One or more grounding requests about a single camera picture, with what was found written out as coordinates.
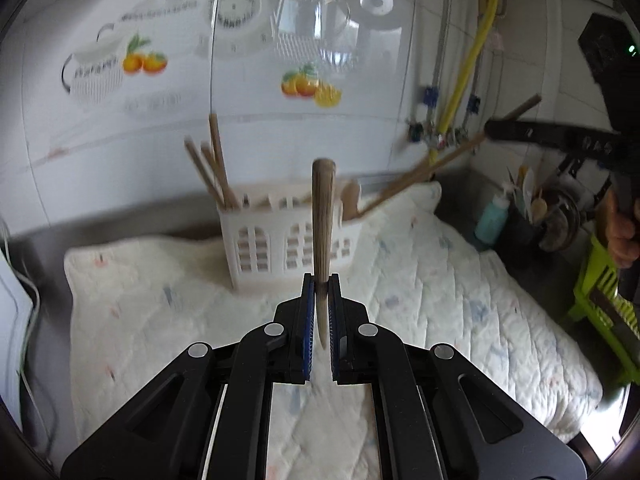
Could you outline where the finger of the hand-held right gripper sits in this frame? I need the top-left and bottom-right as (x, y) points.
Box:
(484, 119), (619, 162)

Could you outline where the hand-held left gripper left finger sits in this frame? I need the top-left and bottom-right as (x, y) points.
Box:
(60, 272), (318, 480)

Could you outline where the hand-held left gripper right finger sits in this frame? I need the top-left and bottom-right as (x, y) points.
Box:
(327, 272), (588, 480)

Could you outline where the white plastic utensil holder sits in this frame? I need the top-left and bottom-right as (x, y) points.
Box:
(217, 182), (363, 293)

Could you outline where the long single wooden chopstick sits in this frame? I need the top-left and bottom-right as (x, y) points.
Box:
(311, 158), (337, 352)
(377, 94), (543, 201)
(359, 137), (486, 217)

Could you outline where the group of wooden chopsticks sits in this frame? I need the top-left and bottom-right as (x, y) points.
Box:
(184, 114), (241, 210)

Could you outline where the person's right hand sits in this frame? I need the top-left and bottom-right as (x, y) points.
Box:
(601, 194), (640, 270)

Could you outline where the white plastic spatula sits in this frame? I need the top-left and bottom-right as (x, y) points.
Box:
(520, 167), (536, 213)

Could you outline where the metal water valve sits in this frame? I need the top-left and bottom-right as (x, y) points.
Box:
(445, 125), (473, 148)
(407, 120), (438, 147)

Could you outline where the teal soap bottle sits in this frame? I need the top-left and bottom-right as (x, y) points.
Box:
(474, 191), (512, 246)

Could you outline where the black utensil pot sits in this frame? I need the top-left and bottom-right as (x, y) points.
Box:
(502, 205), (548, 271)

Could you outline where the white quilted printed mat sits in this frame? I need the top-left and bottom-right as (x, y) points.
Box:
(64, 180), (603, 480)

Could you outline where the wooden spatula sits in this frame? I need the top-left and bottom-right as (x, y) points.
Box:
(341, 180), (362, 222)

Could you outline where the green plastic dish rack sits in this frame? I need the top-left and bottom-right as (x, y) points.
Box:
(567, 232), (640, 386)

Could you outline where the white microwave oven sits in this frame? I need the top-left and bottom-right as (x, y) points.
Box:
(0, 260), (36, 441)

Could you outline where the braided metal hose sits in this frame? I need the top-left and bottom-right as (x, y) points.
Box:
(431, 0), (456, 111)
(462, 0), (508, 131)

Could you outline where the yellow gas hose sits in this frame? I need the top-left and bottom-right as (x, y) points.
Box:
(435, 0), (501, 148)

